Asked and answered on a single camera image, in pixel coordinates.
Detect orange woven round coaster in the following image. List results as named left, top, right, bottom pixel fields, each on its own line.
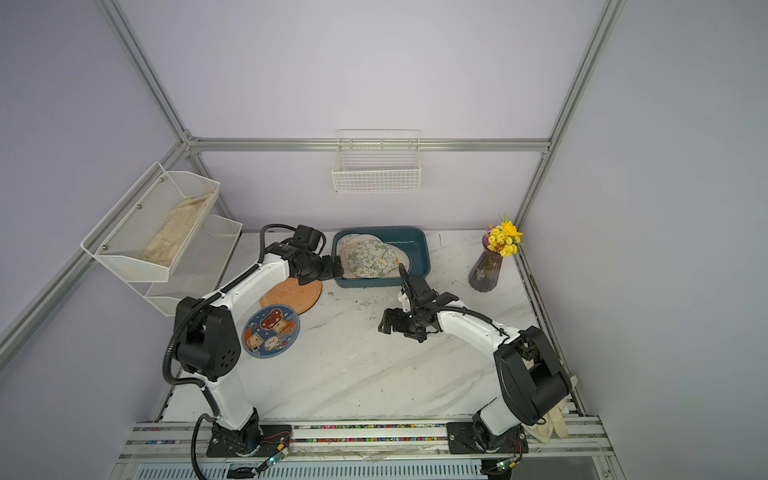
left=259, top=278, right=322, bottom=315

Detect green white flower bunny coaster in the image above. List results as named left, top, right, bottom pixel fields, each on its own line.
left=339, top=234, right=399, bottom=279

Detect teal plastic storage box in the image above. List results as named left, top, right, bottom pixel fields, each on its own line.
left=332, top=226, right=431, bottom=289

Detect blue denim bear coaster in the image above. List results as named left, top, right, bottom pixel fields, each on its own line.
left=241, top=304, right=301, bottom=359

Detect pink kitty round coaster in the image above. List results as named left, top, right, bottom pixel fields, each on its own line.
left=336, top=234, right=359, bottom=249

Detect beige puppy round coaster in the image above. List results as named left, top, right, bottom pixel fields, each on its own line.
left=392, top=245, right=411, bottom=272

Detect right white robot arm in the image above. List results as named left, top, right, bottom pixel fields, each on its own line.
left=378, top=266, right=573, bottom=453

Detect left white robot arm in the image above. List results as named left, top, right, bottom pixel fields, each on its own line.
left=161, top=224, right=342, bottom=450

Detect yellow flower bunch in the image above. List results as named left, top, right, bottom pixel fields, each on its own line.
left=482, top=214, right=523, bottom=258

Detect beige cloth in shelf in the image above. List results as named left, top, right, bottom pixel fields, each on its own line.
left=140, top=193, right=212, bottom=267

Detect white mesh two-tier shelf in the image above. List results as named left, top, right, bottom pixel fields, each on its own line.
left=81, top=163, right=242, bottom=317

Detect cream work gloves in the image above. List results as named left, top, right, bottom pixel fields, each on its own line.
left=524, top=394, right=569, bottom=444

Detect white wire wall basket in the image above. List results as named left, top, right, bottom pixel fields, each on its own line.
left=332, top=129, right=422, bottom=194

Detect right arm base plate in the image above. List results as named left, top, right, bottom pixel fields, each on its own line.
left=446, top=411, right=529, bottom=455

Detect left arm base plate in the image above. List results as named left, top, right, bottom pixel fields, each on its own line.
left=206, top=410, right=293, bottom=458

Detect aluminium mounting rail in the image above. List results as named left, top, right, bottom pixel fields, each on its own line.
left=118, top=416, right=615, bottom=463

